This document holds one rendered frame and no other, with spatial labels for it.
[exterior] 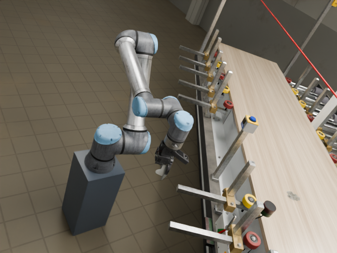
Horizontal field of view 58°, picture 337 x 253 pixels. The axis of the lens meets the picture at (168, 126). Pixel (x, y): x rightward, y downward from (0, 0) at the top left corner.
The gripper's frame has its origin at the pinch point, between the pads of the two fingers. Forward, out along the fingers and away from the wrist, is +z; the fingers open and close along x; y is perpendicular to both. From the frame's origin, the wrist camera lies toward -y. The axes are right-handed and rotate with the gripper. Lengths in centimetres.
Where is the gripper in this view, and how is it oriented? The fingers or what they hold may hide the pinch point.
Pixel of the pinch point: (163, 172)
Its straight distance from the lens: 157.2
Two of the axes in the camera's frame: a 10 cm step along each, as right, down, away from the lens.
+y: -9.4, -2.4, -2.4
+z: -3.3, 7.5, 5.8
